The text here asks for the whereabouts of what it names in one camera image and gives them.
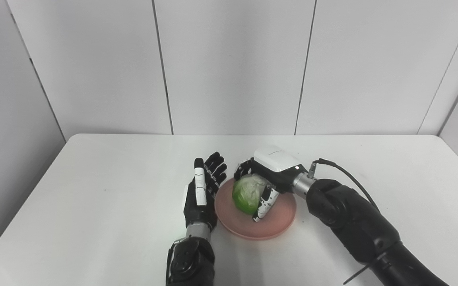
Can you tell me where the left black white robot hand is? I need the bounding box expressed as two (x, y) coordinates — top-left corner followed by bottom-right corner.
(183, 152), (228, 229)

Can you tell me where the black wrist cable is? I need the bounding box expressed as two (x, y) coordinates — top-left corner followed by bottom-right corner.
(309, 158), (380, 213)
(165, 239), (184, 286)

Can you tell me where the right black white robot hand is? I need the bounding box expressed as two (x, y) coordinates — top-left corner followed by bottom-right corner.
(234, 145), (308, 223)

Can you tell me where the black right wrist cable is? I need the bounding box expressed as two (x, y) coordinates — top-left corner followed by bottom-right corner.
(309, 158), (380, 213)

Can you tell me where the pink round plate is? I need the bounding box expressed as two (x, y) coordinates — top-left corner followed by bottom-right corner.
(214, 178), (297, 241)

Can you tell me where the green white cabbage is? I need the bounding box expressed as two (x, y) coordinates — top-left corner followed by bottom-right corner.
(232, 173), (270, 216)

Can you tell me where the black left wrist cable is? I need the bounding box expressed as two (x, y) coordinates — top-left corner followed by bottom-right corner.
(165, 239), (184, 286)

